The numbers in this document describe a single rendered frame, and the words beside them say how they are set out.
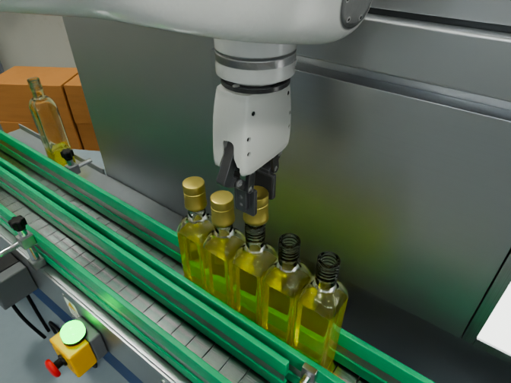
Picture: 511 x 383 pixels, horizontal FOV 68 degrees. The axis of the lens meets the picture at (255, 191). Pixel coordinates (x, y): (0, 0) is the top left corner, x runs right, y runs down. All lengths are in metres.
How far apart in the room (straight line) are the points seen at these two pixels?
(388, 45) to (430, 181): 0.17
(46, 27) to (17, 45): 0.41
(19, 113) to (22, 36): 1.47
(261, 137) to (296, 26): 0.16
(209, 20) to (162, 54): 0.50
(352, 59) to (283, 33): 0.23
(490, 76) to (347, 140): 0.18
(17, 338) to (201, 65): 0.88
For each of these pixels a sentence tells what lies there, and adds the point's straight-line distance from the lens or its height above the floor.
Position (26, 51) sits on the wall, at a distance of 4.60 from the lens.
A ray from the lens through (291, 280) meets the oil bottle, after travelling 0.53.
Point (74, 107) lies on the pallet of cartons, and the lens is 3.00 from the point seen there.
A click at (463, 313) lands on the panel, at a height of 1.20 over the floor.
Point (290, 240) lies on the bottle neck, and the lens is 0.52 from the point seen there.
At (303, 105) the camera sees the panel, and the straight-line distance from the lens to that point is 0.55.
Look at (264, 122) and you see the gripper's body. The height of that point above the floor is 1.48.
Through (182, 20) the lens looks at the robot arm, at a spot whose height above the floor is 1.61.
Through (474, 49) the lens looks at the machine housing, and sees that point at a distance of 0.47.
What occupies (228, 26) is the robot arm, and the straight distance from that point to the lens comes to 0.27.
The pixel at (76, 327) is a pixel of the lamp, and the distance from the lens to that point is 0.84.
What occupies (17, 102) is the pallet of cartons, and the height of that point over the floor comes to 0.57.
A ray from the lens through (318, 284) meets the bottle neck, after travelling 0.51.
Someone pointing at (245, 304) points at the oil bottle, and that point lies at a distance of 0.63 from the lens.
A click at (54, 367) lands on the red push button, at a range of 0.87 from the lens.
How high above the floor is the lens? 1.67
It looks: 37 degrees down
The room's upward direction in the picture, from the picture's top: straight up
